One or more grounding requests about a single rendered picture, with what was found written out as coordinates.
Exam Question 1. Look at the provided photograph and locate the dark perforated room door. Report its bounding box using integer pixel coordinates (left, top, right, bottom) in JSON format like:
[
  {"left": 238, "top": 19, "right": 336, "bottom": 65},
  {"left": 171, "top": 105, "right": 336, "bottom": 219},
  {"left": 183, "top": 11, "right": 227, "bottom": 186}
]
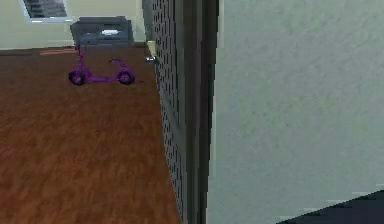
[{"left": 142, "top": 0, "right": 220, "bottom": 224}]

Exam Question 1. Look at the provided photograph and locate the purple toy scooter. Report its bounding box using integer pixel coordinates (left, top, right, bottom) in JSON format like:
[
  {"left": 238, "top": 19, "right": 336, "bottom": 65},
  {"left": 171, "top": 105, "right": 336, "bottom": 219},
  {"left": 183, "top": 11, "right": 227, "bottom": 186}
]
[{"left": 68, "top": 41, "right": 137, "bottom": 87}]

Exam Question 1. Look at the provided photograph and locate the grey chest of drawers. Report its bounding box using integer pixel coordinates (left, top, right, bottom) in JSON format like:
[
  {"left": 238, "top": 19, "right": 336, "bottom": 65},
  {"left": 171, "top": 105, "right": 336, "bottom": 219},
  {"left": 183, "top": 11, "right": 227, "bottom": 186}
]
[{"left": 69, "top": 15, "right": 136, "bottom": 48}]

